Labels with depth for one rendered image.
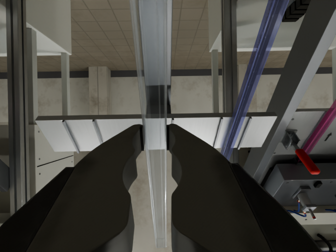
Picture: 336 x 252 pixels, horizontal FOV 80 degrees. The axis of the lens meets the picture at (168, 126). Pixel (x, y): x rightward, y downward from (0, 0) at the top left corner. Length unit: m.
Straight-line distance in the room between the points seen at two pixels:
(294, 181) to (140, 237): 3.85
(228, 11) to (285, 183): 0.54
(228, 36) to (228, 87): 0.16
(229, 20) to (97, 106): 3.08
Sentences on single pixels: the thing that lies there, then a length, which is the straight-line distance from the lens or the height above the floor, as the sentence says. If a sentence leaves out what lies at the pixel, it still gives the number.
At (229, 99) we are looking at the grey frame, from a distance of 0.69.
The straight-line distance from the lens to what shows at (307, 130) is 0.54.
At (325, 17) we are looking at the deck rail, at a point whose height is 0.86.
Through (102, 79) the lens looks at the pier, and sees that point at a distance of 3.67.
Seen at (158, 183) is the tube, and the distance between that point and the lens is 0.16.
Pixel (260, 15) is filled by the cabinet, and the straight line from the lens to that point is 0.90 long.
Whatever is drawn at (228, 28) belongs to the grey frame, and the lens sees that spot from 0.75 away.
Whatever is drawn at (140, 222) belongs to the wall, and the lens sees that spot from 4.14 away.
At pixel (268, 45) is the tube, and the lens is 0.24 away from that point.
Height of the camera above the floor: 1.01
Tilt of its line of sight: level
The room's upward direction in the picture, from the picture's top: 179 degrees clockwise
